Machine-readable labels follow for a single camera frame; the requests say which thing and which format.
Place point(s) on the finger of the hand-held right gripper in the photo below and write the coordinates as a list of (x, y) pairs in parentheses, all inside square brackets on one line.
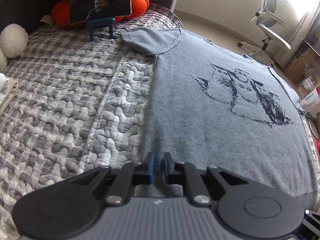
[(312, 226)]

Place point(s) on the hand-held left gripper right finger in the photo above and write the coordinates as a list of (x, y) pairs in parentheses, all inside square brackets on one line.
[(167, 166)]

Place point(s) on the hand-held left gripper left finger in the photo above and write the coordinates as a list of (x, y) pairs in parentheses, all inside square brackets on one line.
[(150, 166)]

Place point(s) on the grey knitted sweater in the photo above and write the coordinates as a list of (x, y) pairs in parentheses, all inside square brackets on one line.
[(200, 135)]

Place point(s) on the red basket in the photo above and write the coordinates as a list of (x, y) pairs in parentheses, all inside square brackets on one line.
[(318, 148)]

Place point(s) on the white round scale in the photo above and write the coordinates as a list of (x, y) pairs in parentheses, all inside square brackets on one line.
[(315, 130)]

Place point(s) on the grey checkered quilted bedspread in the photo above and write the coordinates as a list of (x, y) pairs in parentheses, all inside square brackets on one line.
[(62, 105)]

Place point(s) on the white paper bag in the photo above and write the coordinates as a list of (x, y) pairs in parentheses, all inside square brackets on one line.
[(311, 102)]

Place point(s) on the blue phone stand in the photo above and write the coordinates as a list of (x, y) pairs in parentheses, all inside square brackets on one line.
[(100, 22)]

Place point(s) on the wooden shelf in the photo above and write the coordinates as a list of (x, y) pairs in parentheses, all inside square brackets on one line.
[(303, 62)]

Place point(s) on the orange pumpkin cushion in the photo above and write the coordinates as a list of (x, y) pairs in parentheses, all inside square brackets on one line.
[(140, 2)]

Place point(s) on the smartphone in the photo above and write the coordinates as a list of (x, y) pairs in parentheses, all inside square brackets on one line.
[(100, 7)]

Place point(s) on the white office chair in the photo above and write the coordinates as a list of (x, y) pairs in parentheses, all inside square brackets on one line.
[(272, 27)]

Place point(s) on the white plush toy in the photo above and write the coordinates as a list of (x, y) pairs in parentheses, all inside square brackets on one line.
[(13, 40)]

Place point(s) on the beige curtain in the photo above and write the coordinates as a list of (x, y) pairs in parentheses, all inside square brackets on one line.
[(308, 12)]

